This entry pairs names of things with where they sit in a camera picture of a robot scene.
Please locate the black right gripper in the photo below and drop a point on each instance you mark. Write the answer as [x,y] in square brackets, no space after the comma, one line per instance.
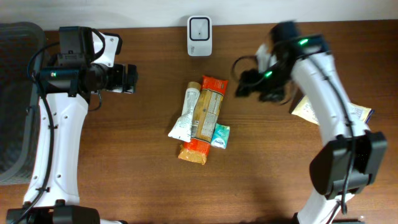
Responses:
[257,83]

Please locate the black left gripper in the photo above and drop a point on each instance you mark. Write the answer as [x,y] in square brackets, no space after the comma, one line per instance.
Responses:
[119,82]

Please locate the yellow chip bag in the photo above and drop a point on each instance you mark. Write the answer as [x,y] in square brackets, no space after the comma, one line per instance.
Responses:
[304,110]

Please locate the orange pasta package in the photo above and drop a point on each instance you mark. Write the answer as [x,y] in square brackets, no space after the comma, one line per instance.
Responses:
[205,117]

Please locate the teal tissue pack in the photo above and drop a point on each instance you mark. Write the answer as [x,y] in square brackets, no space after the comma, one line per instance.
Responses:
[220,136]

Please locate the white tube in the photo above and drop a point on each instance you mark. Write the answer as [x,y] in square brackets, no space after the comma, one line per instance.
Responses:
[182,129]

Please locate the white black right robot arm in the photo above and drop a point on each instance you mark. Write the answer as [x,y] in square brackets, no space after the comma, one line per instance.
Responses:
[351,154]

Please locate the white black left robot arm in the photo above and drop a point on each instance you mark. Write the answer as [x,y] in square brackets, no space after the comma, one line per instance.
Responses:
[52,196]

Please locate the white barcode scanner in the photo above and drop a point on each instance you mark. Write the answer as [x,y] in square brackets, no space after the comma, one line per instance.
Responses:
[199,36]

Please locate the grey plastic mesh basket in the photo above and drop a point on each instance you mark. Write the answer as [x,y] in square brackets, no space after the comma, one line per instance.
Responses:
[19,102]

